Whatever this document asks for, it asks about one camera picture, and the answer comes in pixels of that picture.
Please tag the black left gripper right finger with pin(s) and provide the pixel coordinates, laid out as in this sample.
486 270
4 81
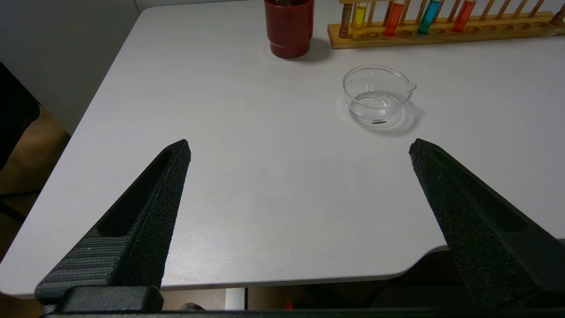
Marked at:
485 229

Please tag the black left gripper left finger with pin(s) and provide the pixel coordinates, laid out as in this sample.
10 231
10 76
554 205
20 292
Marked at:
145 221

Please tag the red pigment glass test tube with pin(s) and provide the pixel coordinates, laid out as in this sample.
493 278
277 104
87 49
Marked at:
462 17
393 20

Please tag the yellow pigment glass test tube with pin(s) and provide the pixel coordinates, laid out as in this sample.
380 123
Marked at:
358 20

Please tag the wooden test tube rack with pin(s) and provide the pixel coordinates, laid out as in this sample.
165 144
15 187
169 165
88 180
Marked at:
441 37

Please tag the teal pigment glass test tube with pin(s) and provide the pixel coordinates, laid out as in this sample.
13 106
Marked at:
428 17

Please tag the white table leg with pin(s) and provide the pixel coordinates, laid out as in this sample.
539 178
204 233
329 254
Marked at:
235 298

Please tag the clear glass dish with spout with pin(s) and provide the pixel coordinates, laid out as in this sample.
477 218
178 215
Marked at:
375 104

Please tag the black furniture beside table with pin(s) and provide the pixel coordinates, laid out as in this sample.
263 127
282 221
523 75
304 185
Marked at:
13 115

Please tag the dark red plastic cup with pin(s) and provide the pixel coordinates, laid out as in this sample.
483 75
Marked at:
289 31

